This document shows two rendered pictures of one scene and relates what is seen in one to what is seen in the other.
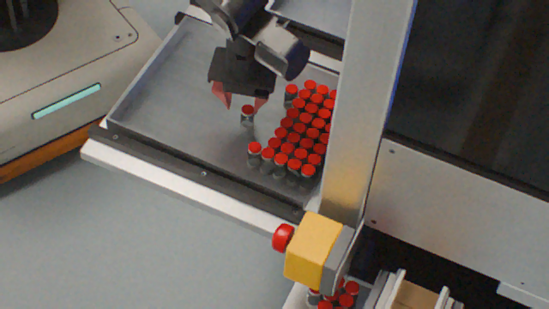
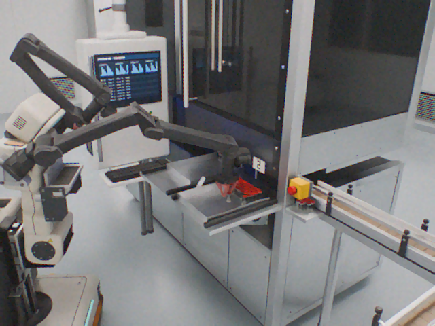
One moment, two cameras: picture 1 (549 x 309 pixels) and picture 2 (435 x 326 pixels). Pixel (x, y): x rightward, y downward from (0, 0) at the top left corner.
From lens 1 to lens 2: 1.42 m
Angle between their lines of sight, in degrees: 51
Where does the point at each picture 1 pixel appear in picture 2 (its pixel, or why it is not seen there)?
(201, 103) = (211, 205)
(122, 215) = not seen: outside the picture
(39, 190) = not seen: outside the picture
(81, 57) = (75, 296)
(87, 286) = not seen: outside the picture
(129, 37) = (82, 280)
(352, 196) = (296, 167)
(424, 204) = (310, 154)
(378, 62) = (300, 111)
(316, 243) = (302, 181)
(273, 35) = (241, 150)
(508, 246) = (327, 153)
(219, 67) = (223, 178)
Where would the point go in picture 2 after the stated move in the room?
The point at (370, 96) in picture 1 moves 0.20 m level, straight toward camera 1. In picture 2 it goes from (299, 124) to (342, 136)
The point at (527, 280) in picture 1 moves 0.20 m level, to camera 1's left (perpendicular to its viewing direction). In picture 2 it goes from (331, 161) to (315, 175)
